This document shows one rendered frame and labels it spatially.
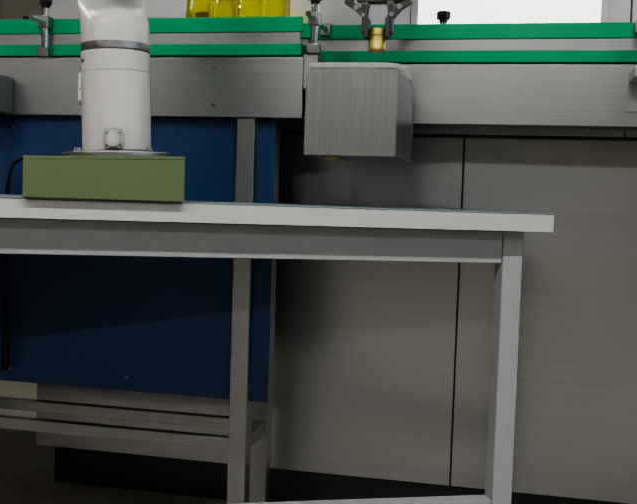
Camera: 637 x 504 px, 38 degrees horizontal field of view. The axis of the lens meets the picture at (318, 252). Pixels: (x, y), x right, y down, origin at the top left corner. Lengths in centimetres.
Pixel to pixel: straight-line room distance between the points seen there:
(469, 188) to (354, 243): 53
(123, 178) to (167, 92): 46
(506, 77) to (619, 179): 38
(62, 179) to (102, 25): 28
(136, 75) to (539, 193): 96
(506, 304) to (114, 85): 82
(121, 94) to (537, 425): 119
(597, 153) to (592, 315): 36
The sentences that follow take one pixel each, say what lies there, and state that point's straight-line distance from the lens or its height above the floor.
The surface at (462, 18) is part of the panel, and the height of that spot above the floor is 118.
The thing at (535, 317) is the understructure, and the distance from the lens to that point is 215.
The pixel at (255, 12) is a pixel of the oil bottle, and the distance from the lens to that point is 208.
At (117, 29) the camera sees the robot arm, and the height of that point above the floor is 104.
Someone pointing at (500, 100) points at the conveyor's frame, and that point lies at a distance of 193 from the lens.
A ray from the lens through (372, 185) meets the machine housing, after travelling 216.
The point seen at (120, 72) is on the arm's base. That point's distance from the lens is 163.
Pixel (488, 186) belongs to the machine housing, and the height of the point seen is 80.
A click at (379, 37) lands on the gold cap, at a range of 184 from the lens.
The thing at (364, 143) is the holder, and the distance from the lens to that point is 167.
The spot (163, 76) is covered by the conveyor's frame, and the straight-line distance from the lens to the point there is 199.
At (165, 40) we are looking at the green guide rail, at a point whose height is 109.
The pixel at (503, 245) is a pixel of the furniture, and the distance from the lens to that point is 176.
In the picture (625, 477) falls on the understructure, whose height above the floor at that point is 16.
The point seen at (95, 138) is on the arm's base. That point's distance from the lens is 163.
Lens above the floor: 76
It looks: 3 degrees down
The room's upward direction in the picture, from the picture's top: 2 degrees clockwise
